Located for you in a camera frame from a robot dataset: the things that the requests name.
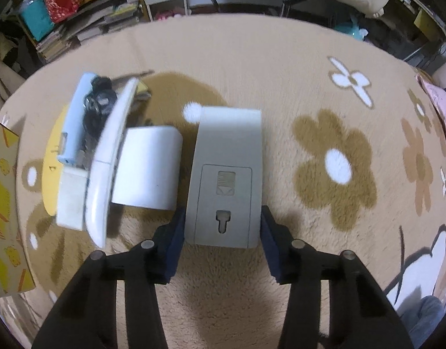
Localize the white square charger block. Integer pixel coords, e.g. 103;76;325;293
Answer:
56;167;89;230

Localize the light blue power bank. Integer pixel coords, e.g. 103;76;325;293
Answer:
58;73;96;166

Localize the white rounded plastic box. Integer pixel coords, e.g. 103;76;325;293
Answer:
110;125;183;211

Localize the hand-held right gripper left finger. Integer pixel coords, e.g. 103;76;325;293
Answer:
31;207;187;349

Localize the stack of books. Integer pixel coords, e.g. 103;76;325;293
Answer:
36;2;144;62

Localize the cardboard box with yellow print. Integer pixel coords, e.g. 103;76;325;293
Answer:
0;114;36;299

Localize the teal storage container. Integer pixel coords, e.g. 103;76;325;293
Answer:
19;0;55;42

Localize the white curved plastic case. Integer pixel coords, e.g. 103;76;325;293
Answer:
84;79;138;250

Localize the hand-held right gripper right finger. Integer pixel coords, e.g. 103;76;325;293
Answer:
261;205;414;349

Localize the teal plastic basin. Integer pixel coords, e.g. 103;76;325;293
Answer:
334;16;369;42

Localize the yellow round plate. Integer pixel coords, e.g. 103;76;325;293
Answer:
41;111;69;217

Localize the pink patterned cloth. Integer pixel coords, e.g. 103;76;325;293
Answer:
417;73;446;157

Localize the grey plastic device box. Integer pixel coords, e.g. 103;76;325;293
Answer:
185;106;263;250

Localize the black key bundle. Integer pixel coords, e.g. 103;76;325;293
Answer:
83;76;117;131

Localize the small yellow box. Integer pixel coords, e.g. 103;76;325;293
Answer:
134;80;153;102

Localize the person's leg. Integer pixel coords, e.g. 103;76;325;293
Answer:
397;294;446;349

